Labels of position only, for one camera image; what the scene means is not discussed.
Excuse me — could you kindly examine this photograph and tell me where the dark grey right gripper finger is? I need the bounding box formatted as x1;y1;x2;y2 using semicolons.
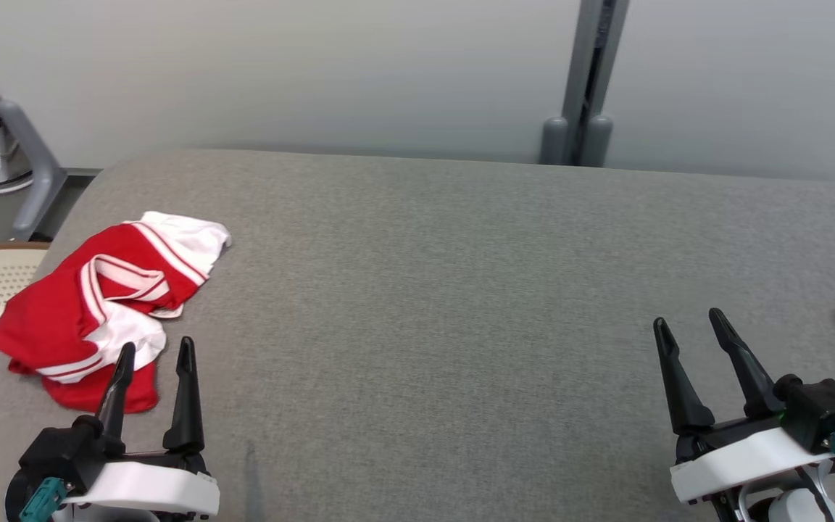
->
709;308;785;419
653;317;715;436

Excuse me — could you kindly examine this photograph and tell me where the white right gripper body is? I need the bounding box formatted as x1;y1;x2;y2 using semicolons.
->
670;412;835;505

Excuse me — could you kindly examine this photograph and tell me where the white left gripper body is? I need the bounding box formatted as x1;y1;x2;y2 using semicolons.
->
80;448;220;518

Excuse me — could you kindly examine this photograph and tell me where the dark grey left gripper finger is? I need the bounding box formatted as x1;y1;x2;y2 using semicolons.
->
95;342;136;455
162;336;205;454

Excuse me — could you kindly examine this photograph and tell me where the red number 23 jersey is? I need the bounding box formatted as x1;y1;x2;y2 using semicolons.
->
0;211;232;414

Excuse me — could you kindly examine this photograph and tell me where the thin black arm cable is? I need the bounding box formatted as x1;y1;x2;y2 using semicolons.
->
794;464;835;522

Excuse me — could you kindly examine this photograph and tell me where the teal plug left camera cable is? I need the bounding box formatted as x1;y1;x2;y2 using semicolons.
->
19;477;70;522

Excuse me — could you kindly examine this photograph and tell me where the grey metal partition post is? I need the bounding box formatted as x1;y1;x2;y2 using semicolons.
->
581;0;631;168
541;0;603;167

